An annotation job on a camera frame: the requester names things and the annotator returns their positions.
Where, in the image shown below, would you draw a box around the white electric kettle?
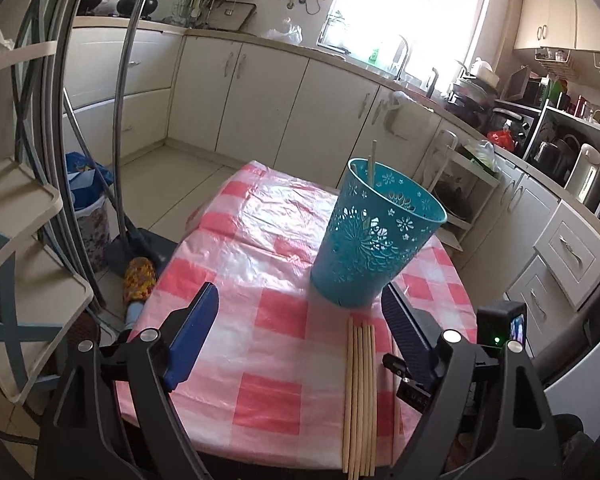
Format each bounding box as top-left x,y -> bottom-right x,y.
564,143 -> 600,207

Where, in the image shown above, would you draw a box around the white hanging plastic holder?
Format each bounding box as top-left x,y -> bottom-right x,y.
382,90 -> 419,138

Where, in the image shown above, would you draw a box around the patterned waste bin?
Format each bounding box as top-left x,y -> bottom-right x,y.
74,199 -> 112,273

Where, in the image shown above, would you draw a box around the metal kitchen faucet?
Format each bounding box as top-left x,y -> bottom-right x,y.
392,35 -> 413,83

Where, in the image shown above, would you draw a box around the dark frying pan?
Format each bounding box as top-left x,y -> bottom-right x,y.
432,180 -> 476,223

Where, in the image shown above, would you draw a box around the black cooking pot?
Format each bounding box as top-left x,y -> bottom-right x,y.
117,0 -> 160,22

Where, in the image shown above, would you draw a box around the pink checked plastic tablecloth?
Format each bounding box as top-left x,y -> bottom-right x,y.
120,160 -> 463,471

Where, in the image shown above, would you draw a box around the blue plastic bag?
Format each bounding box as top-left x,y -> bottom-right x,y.
65,152 -> 115,212

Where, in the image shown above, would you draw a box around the broom with floral cover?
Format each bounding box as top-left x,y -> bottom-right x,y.
121,256 -> 159,332

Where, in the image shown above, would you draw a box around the bag of vegetables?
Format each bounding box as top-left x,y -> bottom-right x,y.
462,139 -> 497,170

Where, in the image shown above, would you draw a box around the beige folding rack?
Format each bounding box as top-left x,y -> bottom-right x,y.
0,40 -> 96,403

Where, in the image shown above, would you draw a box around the kitchen window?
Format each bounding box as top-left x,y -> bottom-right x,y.
319,0 -> 492,63

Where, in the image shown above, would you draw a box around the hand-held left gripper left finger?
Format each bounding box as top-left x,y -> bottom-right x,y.
34,281 -> 220,480

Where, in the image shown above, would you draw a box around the teal perforated plastic basket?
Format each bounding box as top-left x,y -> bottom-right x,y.
310,157 -> 448,308

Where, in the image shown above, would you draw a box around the black toaster oven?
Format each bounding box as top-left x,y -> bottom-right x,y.
491,101 -> 542,148

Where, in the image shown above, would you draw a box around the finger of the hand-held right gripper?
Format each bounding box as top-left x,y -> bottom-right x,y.
382,353 -> 432,412

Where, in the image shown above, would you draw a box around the cream kitchen base cabinets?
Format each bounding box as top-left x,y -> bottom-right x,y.
62,15 -> 600,321

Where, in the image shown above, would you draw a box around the cream wall cabinet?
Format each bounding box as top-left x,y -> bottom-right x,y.
512,0 -> 600,54

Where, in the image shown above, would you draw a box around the white open storage shelf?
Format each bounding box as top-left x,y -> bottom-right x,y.
524,102 -> 600,191

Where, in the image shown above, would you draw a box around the white plastic bag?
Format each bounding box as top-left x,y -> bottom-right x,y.
262,17 -> 303,45

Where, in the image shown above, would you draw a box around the white tiered kitchen shelf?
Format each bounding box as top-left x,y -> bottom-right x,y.
422,129 -> 502,253

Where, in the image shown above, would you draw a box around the long-handled dustpan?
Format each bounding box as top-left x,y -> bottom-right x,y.
101,0 -> 177,277

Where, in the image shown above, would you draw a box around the red plastic bag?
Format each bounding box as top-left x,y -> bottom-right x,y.
487,130 -> 518,152

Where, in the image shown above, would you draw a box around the microwave oven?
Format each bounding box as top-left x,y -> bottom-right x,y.
504,66 -> 552,107

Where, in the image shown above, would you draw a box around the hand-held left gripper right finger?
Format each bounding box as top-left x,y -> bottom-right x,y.
380,284 -> 566,480

